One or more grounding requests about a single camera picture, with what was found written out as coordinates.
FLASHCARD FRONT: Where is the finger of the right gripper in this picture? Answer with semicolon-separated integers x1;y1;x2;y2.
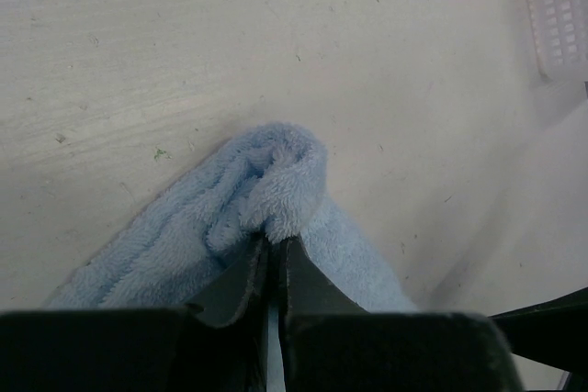
492;288;588;372

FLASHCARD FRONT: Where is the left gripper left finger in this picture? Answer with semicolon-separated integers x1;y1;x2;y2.
187;235;269;391

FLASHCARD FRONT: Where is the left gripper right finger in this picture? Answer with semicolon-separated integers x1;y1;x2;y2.
277;238;365;391

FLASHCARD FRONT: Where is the light blue towel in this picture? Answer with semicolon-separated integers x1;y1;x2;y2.
43;120;419;392

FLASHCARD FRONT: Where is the white plastic basket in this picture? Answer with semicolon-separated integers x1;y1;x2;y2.
527;0;587;83

